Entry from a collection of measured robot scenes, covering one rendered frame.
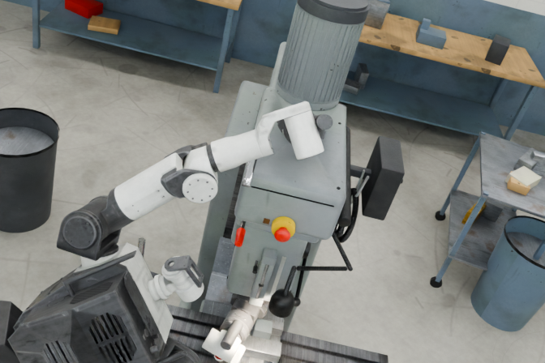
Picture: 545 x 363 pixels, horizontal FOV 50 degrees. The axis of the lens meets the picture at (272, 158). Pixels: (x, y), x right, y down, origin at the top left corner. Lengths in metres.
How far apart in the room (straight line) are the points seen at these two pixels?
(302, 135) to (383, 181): 0.69
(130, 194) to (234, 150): 0.26
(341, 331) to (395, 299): 0.51
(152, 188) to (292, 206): 0.35
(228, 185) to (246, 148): 0.90
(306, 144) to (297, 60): 0.45
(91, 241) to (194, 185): 0.26
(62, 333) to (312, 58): 0.94
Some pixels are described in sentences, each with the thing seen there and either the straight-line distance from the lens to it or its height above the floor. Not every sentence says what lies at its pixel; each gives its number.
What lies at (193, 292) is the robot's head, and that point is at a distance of 1.50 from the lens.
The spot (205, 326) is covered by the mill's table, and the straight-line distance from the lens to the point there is 2.27.
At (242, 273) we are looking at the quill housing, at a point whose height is 1.42.
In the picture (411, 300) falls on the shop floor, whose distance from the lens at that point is 4.08.
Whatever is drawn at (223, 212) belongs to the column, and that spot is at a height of 1.24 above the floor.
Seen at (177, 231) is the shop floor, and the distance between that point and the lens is 3.98.
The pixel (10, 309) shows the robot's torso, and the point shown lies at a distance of 1.60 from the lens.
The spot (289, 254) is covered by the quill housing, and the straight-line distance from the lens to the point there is 1.75.
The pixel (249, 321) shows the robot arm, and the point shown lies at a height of 1.26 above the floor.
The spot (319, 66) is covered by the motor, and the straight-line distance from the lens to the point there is 1.67.
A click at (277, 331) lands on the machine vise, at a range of 2.19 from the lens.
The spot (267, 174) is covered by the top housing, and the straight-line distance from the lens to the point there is 1.43.
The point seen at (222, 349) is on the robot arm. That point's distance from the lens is 1.86.
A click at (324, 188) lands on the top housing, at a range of 1.45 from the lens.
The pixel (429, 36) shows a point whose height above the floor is 0.96.
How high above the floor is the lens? 2.74
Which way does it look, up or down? 35 degrees down
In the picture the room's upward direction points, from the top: 15 degrees clockwise
